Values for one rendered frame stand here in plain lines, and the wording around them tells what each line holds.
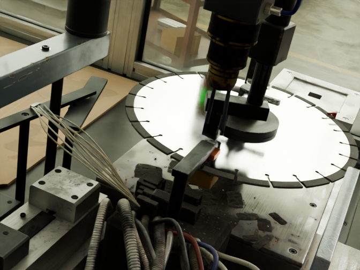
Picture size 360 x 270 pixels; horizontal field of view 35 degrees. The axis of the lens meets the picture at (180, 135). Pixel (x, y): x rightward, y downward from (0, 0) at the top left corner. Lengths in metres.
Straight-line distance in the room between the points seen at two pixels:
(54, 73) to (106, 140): 0.43
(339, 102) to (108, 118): 0.48
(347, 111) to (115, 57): 0.61
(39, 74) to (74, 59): 0.07
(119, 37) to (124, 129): 0.32
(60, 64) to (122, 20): 0.70
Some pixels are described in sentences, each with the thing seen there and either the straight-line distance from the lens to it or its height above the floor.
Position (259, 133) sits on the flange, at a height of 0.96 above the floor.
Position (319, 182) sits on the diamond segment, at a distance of 0.76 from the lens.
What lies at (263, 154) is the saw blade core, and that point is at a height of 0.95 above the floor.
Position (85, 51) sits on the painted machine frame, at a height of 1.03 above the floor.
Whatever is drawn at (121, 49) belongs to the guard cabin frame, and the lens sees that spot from 1.44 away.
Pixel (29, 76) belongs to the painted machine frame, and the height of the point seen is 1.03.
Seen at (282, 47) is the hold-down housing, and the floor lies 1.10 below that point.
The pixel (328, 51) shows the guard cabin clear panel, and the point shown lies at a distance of 1.28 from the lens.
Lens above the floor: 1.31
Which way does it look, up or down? 28 degrees down
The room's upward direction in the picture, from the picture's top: 12 degrees clockwise
